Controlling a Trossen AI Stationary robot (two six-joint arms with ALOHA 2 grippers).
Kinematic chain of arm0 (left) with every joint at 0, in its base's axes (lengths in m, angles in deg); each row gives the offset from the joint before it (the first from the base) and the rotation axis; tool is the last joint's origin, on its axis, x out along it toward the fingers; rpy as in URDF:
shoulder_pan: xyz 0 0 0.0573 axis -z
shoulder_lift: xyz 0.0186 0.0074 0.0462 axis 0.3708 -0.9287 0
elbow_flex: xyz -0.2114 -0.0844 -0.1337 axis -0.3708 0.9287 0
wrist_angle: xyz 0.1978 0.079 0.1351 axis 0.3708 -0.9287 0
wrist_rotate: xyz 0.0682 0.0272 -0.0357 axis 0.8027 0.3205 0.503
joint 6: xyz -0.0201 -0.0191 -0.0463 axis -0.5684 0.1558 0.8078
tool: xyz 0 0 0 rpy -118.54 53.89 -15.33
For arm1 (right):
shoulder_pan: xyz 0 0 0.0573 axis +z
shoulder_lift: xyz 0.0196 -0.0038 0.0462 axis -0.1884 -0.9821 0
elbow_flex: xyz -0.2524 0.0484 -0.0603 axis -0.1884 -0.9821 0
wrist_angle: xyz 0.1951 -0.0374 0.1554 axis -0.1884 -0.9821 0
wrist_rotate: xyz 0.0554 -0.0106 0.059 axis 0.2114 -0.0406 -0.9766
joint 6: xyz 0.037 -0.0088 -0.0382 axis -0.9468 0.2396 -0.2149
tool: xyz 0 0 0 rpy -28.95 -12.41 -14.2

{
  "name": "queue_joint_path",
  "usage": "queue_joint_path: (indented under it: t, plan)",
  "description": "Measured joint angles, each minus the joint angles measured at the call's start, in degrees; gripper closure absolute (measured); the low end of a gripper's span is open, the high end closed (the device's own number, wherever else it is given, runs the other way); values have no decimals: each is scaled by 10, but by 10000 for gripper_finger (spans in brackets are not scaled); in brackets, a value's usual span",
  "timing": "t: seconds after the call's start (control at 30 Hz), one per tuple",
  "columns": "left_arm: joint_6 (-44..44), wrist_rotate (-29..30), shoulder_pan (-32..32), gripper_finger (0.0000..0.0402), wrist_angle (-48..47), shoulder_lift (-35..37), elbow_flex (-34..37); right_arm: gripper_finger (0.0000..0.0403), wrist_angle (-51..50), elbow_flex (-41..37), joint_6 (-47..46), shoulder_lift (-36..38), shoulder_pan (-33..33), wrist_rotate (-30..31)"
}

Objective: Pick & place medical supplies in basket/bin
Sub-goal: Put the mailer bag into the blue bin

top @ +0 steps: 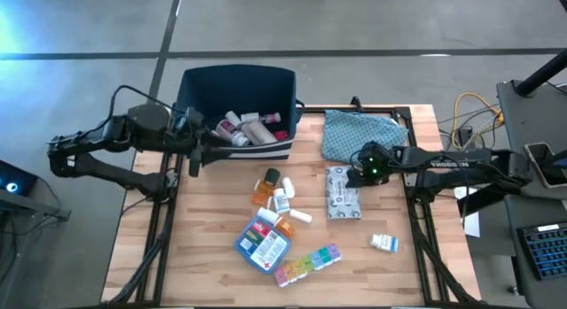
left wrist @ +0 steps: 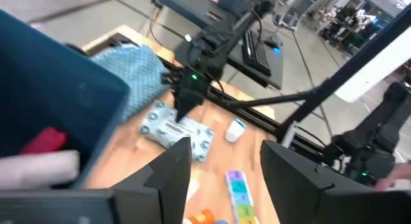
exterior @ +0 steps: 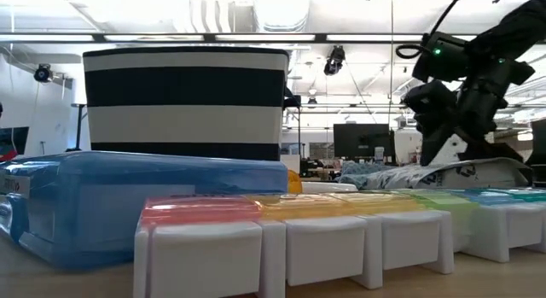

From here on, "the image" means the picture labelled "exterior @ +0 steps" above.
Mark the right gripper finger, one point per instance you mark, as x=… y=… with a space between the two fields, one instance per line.
x=431 y=146
x=486 y=150

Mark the patterned blue white cloth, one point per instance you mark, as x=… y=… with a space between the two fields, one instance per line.
x=469 y=176

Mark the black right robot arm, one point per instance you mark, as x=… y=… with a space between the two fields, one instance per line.
x=512 y=29

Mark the navy white striped fabric basket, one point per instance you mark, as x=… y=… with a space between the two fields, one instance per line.
x=183 y=118

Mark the black computer monitor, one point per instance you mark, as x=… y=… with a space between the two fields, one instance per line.
x=539 y=148
x=362 y=140
x=13 y=141

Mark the blue patterned fabric pouch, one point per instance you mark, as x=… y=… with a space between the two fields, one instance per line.
x=362 y=174

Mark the white plastic tube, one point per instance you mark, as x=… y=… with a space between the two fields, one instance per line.
x=328 y=187

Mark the labelled amber pill bottle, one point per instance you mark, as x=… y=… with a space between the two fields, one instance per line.
x=294 y=182

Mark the rainbow weekly pill organizer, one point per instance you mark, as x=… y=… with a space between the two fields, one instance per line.
x=324 y=247

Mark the black ceiling beam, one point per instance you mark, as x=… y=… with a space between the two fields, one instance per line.
x=149 y=38

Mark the blue first aid kit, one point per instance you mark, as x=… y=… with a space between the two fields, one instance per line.
x=106 y=195

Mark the black stand pole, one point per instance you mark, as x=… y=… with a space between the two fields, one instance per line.
x=80 y=127

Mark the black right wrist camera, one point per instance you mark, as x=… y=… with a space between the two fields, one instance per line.
x=441 y=56

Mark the black ceiling-mounted camera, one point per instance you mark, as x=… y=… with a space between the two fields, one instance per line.
x=335 y=61
x=42 y=73

